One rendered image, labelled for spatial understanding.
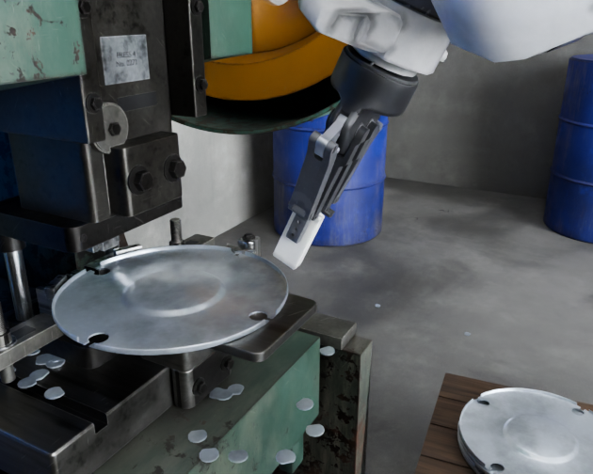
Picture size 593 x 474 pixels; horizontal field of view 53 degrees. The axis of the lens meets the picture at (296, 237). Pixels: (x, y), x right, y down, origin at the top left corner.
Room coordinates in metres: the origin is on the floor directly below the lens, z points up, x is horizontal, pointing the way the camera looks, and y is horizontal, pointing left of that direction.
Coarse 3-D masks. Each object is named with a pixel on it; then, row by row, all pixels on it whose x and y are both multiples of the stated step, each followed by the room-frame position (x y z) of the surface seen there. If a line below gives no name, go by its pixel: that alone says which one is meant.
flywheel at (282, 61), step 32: (256, 0) 1.04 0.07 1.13; (288, 0) 1.01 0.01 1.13; (256, 32) 1.04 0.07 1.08; (288, 32) 1.01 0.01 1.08; (224, 64) 1.03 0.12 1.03; (256, 64) 1.00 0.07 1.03; (288, 64) 0.97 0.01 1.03; (320, 64) 0.94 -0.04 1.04; (224, 96) 1.03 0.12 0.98; (256, 96) 1.00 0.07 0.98
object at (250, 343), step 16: (288, 304) 0.64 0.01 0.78; (304, 304) 0.64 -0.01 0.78; (256, 320) 0.60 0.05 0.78; (272, 320) 0.60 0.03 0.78; (288, 320) 0.60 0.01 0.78; (304, 320) 0.62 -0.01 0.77; (256, 336) 0.57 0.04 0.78; (272, 336) 0.57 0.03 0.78; (288, 336) 0.58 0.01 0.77; (192, 352) 0.62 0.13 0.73; (208, 352) 0.64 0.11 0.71; (224, 352) 0.55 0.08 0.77; (240, 352) 0.54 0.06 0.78; (256, 352) 0.54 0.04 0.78; (272, 352) 0.55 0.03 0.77; (176, 368) 0.61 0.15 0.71; (192, 368) 0.62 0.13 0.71; (208, 368) 0.64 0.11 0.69; (224, 368) 0.67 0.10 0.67; (176, 384) 0.61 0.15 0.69; (192, 384) 0.61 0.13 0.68; (208, 384) 0.64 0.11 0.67; (176, 400) 0.61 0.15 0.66; (192, 400) 0.61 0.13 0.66
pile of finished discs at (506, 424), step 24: (480, 408) 0.96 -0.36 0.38; (504, 408) 0.96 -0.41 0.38; (528, 408) 0.96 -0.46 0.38; (552, 408) 0.96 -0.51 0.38; (576, 408) 0.96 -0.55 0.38; (480, 432) 0.89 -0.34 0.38; (504, 432) 0.89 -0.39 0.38; (528, 432) 0.89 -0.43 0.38; (552, 432) 0.89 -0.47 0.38; (576, 432) 0.89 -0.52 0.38; (480, 456) 0.83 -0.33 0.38; (504, 456) 0.83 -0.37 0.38; (528, 456) 0.83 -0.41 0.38; (552, 456) 0.82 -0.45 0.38; (576, 456) 0.83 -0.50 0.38
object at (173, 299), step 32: (128, 256) 0.79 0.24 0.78; (160, 256) 0.79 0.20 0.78; (192, 256) 0.79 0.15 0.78; (224, 256) 0.79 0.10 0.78; (256, 256) 0.78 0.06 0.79; (64, 288) 0.68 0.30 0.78; (96, 288) 0.68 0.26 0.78; (128, 288) 0.67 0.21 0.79; (160, 288) 0.67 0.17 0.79; (192, 288) 0.67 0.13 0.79; (224, 288) 0.68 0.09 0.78; (256, 288) 0.68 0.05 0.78; (64, 320) 0.60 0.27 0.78; (96, 320) 0.60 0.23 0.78; (128, 320) 0.60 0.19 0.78; (160, 320) 0.60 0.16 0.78; (192, 320) 0.60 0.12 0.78; (224, 320) 0.60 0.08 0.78; (128, 352) 0.53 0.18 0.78; (160, 352) 0.53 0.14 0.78
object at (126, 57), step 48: (96, 0) 0.66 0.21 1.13; (144, 0) 0.73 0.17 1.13; (96, 48) 0.66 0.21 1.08; (144, 48) 0.72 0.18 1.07; (144, 96) 0.72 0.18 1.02; (48, 144) 0.66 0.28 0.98; (96, 144) 0.63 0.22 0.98; (144, 144) 0.67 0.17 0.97; (48, 192) 0.66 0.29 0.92; (96, 192) 0.64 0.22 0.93; (144, 192) 0.66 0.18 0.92
